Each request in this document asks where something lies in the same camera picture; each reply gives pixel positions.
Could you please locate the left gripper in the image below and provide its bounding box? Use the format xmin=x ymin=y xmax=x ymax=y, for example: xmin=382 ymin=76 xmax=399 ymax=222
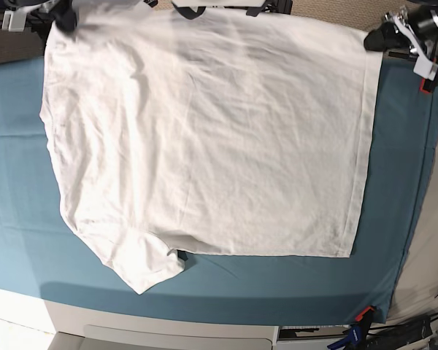
xmin=364 ymin=5 xmax=438 ymax=64

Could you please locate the white T-shirt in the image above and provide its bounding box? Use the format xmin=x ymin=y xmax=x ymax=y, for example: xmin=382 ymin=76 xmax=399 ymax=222
xmin=40 ymin=3 xmax=383 ymax=294

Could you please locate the orange black clamp top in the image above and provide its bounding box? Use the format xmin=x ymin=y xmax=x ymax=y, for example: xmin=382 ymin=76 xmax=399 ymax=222
xmin=420 ymin=56 xmax=438 ymax=94

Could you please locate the teal table cloth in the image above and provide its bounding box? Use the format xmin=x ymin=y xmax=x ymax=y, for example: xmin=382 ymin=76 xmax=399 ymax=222
xmin=0 ymin=58 xmax=438 ymax=326

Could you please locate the orange blue clamp bottom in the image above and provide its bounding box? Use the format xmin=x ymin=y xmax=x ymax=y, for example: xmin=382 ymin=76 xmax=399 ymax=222
xmin=327 ymin=306 xmax=377 ymax=350

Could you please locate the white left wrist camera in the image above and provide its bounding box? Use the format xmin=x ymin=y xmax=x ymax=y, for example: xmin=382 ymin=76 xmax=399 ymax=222
xmin=413 ymin=57 xmax=438 ymax=81

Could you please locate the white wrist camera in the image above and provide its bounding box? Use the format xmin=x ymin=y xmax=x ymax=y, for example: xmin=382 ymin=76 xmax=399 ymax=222
xmin=1 ymin=9 xmax=27 ymax=32
xmin=413 ymin=57 xmax=438 ymax=81

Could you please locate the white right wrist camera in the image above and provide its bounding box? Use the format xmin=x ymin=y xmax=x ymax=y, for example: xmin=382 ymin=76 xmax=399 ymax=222
xmin=1 ymin=9 xmax=27 ymax=32

